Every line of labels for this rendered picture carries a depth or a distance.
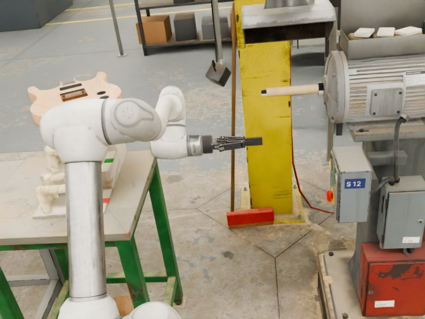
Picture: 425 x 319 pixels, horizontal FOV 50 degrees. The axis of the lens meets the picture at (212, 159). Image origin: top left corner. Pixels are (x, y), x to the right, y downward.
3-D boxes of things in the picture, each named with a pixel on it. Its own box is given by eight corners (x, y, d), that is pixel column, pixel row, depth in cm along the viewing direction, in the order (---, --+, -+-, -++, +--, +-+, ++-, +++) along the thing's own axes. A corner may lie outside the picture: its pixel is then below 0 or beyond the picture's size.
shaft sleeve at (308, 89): (317, 94, 162) (317, 92, 165) (317, 85, 161) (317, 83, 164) (267, 98, 164) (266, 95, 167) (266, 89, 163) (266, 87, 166)
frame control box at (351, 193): (393, 197, 168) (401, 134, 155) (411, 235, 150) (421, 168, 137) (325, 200, 171) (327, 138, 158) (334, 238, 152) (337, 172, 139)
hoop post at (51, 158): (60, 168, 180) (54, 147, 175) (58, 171, 177) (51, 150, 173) (52, 168, 180) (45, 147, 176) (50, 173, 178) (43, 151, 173)
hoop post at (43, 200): (53, 208, 170) (45, 187, 166) (50, 213, 168) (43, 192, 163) (45, 209, 171) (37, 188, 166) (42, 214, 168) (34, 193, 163)
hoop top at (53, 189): (92, 187, 166) (90, 180, 164) (90, 192, 163) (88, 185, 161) (38, 192, 167) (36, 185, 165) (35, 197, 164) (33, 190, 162)
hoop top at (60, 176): (97, 176, 173) (95, 168, 171) (95, 180, 170) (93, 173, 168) (46, 180, 174) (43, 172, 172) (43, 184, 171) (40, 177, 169)
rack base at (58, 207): (113, 190, 179) (112, 187, 178) (105, 214, 166) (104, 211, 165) (45, 196, 181) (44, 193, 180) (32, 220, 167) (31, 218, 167)
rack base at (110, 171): (121, 168, 193) (116, 149, 188) (114, 190, 179) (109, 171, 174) (57, 174, 194) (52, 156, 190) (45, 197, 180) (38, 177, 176)
